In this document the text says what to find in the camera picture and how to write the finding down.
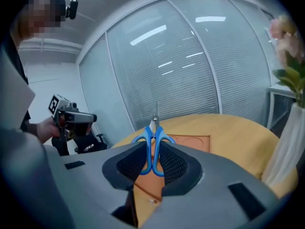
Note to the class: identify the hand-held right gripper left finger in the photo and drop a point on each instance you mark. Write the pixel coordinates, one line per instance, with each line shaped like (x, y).
(126, 168)

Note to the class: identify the person's head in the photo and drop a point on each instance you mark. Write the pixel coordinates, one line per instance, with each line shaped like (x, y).
(40, 15)

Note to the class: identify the black head-mounted camera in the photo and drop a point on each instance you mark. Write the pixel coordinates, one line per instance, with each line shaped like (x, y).
(72, 8)

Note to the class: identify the person's black-clothed torso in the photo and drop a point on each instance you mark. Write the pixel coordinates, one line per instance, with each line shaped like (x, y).
(20, 65)

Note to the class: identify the pink artificial flowers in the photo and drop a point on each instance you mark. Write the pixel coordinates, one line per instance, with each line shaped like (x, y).
(289, 56)

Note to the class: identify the person's left hand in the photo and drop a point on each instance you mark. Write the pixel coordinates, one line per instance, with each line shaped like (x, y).
(47, 129)

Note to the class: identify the black office chair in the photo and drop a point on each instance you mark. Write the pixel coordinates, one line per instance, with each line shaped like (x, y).
(88, 145)

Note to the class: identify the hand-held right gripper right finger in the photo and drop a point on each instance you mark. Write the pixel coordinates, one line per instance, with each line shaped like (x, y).
(176, 168)

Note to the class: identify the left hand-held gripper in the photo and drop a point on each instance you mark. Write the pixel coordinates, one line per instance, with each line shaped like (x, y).
(71, 119)

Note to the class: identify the small metal screw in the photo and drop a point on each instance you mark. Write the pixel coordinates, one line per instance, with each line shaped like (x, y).
(152, 201)

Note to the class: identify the white side table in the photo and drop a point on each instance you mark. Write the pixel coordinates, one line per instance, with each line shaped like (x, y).
(281, 96)

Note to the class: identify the white ribbed vase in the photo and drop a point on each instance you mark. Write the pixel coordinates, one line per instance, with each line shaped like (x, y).
(286, 147)

